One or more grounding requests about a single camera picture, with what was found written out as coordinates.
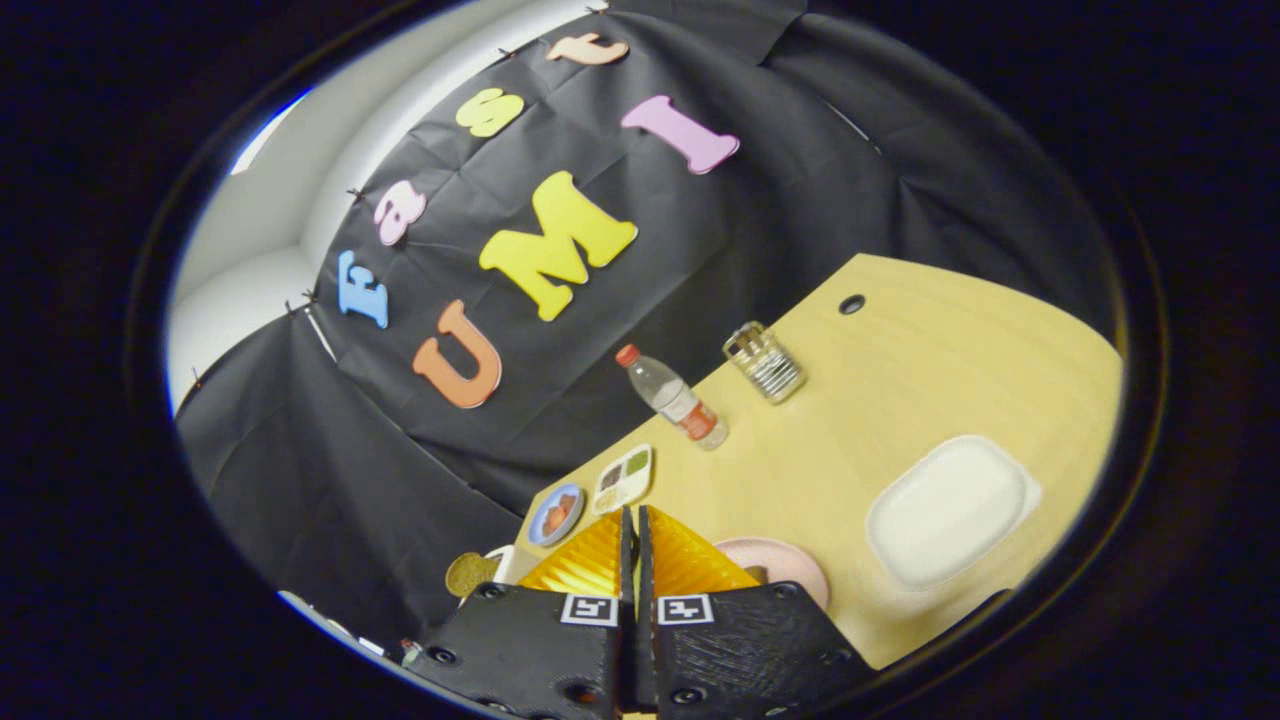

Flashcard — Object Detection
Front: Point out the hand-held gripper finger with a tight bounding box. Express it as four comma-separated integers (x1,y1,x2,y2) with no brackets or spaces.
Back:
410,505,641,720
638,505,881,720

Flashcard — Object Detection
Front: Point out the brown bread slice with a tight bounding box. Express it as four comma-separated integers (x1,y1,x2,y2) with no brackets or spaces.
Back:
445,552,501,599

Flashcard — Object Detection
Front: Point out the white divided condiment tray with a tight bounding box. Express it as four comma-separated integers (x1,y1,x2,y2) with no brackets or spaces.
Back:
592,444,654,516

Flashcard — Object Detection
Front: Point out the blue plate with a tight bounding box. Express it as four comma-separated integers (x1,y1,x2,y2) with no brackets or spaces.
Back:
527,483,586,548

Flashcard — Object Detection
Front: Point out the white toaster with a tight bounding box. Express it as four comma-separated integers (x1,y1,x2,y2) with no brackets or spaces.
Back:
458,545,517,607

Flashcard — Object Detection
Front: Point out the pink plate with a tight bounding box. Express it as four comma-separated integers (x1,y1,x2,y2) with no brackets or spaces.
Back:
715,537,831,609

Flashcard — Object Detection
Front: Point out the clear bottle red cap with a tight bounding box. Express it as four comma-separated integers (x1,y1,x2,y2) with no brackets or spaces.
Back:
614,343,730,452

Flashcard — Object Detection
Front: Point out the white rectangular plate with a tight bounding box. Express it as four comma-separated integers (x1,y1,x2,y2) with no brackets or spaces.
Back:
865,435,1043,591

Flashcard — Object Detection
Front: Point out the metal wire holder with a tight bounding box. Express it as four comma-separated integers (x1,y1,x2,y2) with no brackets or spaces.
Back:
722,321,807,405

